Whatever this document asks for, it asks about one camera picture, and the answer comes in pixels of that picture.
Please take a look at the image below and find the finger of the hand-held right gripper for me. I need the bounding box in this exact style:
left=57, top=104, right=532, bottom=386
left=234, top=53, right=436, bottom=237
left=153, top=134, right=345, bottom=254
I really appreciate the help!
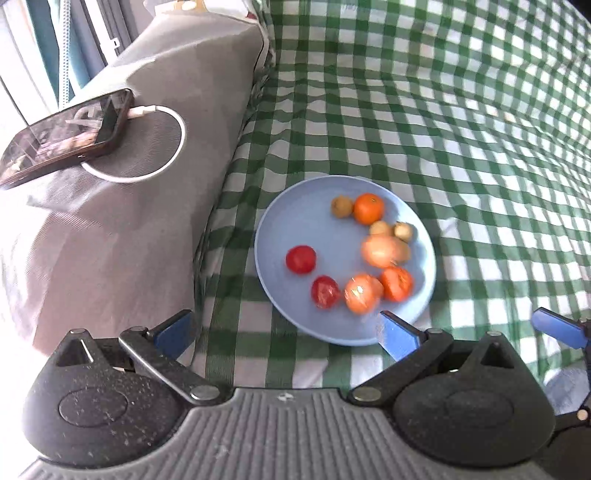
left=554, top=406, right=591, bottom=433
left=531, top=307, right=591, bottom=352

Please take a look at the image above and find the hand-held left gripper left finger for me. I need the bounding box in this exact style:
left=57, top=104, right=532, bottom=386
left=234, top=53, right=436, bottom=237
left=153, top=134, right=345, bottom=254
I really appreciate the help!
left=54, top=309, right=221, bottom=403

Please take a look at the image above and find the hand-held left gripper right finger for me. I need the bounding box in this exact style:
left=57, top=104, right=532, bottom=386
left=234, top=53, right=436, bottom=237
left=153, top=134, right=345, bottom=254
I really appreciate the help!
left=348, top=311, right=516, bottom=405

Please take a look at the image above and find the orange-red tomato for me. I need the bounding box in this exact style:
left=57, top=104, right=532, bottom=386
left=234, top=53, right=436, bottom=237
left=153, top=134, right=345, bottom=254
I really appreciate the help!
left=379, top=266, right=414, bottom=303

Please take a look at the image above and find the orange kumquat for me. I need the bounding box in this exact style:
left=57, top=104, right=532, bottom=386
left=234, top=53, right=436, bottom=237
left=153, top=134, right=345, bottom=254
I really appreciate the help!
left=344, top=273, right=384, bottom=315

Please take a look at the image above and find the shiny red cherry tomato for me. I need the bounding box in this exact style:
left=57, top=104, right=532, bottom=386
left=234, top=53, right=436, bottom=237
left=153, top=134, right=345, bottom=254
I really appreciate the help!
left=311, top=275, right=341, bottom=309

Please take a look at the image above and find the small tangerine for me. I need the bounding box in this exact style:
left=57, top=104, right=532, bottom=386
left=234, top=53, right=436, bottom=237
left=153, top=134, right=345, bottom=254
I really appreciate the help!
left=353, top=193, right=385, bottom=225

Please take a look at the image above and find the light blue plate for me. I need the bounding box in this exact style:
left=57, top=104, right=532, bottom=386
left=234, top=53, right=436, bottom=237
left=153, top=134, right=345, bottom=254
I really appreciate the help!
left=255, top=175, right=437, bottom=347

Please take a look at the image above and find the grey pillow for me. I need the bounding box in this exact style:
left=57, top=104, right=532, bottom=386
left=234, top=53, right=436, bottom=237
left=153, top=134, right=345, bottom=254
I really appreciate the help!
left=0, top=18, right=271, bottom=352

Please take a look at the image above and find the green checked cloth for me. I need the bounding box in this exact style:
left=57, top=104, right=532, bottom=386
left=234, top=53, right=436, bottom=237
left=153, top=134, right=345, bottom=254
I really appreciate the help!
left=191, top=0, right=591, bottom=393

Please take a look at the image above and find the black smartphone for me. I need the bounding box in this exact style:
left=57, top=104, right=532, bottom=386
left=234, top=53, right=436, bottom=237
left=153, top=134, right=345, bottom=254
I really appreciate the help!
left=0, top=89, right=134, bottom=191

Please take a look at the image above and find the striped pole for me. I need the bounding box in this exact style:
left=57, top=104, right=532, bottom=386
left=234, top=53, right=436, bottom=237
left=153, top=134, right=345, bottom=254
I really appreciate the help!
left=58, top=0, right=75, bottom=107

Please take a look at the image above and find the blue curtain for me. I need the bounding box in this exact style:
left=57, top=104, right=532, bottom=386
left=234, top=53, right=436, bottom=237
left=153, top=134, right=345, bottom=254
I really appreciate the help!
left=28, top=0, right=109, bottom=93

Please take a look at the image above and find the white charging cable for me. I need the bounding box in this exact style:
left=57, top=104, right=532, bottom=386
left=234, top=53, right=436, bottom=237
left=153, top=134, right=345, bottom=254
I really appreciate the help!
left=81, top=105, right=186, bottom=184

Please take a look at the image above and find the grey door frame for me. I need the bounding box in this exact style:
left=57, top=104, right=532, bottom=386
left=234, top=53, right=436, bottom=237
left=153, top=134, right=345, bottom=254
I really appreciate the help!
left=105, top=0, right=145, bottom=52

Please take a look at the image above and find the white window frame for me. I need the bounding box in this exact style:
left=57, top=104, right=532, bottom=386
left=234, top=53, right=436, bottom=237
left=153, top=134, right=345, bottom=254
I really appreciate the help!
left=0, top=0, right=35, bottom=125

